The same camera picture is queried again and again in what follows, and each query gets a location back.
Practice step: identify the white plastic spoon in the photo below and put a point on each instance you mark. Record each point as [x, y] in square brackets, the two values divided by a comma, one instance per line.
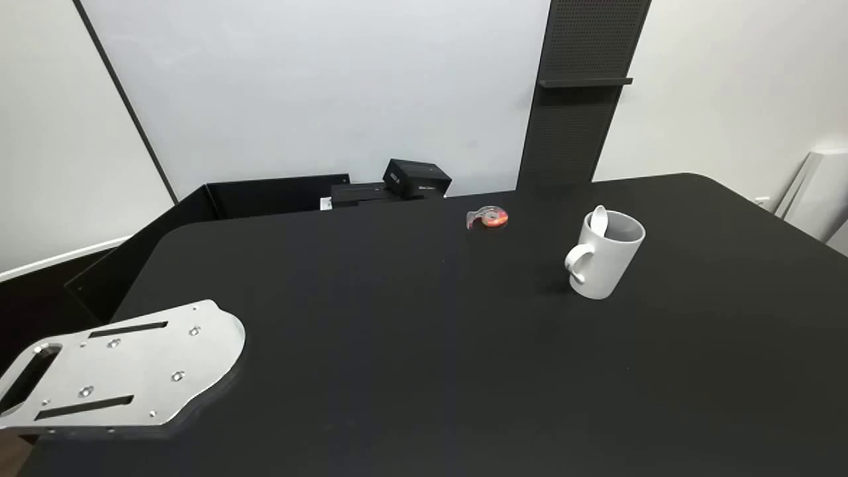
[601, 221]

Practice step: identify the grey ceramic mug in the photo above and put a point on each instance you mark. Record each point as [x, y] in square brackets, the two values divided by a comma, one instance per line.
[598, 264]

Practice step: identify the small black box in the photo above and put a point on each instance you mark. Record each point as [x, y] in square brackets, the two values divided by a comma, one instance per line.
[414, 179]

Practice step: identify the orange tape roll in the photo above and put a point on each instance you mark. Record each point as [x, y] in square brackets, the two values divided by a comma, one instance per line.
[488, 219]

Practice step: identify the large whiteboard panel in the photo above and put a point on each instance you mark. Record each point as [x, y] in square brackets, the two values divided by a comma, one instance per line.
[287, 89]

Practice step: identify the black vertical pillar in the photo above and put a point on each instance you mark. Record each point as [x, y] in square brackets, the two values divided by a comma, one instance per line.
[584, 70]

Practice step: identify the black side table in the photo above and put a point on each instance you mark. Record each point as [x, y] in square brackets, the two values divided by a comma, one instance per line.
[104, 285]

